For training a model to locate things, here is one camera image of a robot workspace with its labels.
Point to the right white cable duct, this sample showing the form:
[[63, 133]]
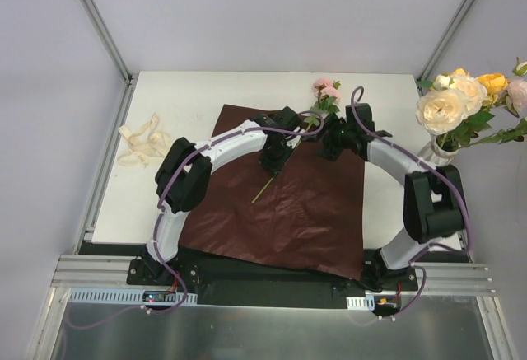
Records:
[[360, 303]]

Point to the right aluminium frame post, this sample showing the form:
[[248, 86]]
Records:
[[447, 38]]

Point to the aluminium frame post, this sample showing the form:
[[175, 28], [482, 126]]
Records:
[[99, 25], [447, 38]]

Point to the white cable duct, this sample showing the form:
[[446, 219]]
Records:
[[121, 296], [360, 303]]

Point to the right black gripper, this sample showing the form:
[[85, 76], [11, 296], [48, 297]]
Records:
[[330, 142]]

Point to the yellow rose stem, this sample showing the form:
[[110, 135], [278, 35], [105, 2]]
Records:
[[490, 84]]

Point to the cream ribbon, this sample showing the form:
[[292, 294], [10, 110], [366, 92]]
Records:
[[144, 144]]

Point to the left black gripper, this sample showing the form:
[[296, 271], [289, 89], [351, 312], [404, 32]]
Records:
[[300, 128]]

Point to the pink rose stem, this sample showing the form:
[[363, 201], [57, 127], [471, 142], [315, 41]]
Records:
[[513, 101]]

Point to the red wrapping paper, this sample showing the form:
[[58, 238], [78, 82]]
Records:
[[309, 217]]

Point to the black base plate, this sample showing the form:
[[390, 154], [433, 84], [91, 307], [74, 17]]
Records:
[[214, 280]]

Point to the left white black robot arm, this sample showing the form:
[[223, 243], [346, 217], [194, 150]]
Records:
[[183, 178]]

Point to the artificial flower bouquet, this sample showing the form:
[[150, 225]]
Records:
[[322, 107]]

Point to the left white cable duct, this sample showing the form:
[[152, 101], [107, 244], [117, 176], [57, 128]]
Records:
[[121, 296]]

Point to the left aluminium frame post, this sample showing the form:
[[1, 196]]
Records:
[[99, 25]]

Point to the white ribbed vase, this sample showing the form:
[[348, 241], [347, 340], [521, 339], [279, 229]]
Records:
[[435, 155]]

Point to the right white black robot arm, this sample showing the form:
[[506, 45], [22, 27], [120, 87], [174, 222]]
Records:
[[433, 198]]

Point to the white cream rose stem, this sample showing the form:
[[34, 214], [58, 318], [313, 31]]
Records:
[[455, 110]]

